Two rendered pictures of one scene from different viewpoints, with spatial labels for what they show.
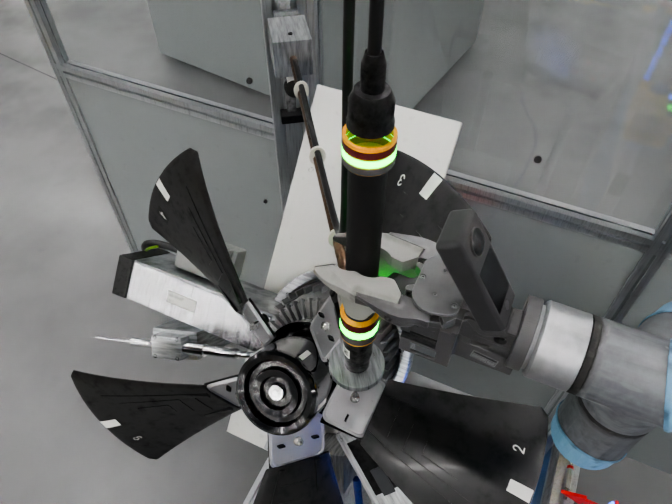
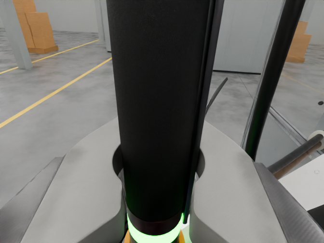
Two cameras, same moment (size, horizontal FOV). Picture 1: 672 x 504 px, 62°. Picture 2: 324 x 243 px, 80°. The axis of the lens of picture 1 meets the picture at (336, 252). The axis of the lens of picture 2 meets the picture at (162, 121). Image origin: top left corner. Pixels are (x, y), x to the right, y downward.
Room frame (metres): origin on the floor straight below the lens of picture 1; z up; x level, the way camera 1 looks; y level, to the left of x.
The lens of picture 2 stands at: (0.32, -0.09, 1.55)
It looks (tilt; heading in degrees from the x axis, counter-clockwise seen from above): 31 degrees down; 65
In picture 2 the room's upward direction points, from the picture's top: 2 degrees clockwise
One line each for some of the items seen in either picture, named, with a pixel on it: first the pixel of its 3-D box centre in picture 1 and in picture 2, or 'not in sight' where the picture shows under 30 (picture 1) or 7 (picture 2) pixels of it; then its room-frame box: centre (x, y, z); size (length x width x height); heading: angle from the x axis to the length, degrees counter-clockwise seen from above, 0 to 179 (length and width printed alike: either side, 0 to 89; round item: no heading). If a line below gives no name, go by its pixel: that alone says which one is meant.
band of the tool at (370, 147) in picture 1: (368, 147); not in sight; (0.35, -0.03, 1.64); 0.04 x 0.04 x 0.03
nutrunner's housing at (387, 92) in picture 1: (362, 264); not in sight; (0.35, -0.03, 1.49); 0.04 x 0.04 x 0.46
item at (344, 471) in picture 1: (334, 462); not in sight; (0.37, 0.00, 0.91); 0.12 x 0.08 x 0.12; 155
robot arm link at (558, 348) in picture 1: (552, 340); not in sight; (0.28, -0.20, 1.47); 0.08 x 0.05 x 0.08; 155
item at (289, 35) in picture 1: (289, 44); not in sight; (0.97, 0.09, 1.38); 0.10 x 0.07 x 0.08; 10
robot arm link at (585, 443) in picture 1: (609, 409); not in sight; (0.25, -0.28, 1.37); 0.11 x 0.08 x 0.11; 129
